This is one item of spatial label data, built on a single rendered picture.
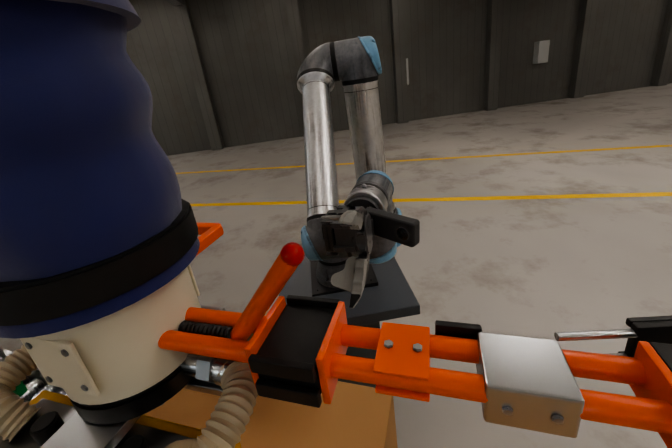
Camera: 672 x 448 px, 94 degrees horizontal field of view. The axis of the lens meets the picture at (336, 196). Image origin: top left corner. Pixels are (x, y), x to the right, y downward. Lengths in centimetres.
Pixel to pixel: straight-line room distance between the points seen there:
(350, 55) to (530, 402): 91
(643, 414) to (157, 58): 1002
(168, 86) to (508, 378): 986
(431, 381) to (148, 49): 1000
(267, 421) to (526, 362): 50
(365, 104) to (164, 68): 913
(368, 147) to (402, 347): 80
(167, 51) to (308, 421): 964
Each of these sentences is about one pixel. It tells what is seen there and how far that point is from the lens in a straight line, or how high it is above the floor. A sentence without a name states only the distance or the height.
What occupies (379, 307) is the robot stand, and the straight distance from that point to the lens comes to 118.
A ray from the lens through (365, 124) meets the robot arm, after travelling 104.
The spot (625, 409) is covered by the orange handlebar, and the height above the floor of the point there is 126.
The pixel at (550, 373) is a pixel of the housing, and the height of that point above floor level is 126.
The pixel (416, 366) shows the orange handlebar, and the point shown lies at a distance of 34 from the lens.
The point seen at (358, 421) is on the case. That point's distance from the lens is 69.
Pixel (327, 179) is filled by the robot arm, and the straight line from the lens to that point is 83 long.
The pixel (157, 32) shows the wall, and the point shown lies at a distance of 1005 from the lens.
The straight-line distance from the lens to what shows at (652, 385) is 39.
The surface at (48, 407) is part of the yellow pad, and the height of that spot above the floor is 114.
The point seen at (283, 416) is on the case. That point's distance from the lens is 72.
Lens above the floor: 152
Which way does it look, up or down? 21 degrees down
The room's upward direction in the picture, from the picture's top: 8 degrees counter-clockwise
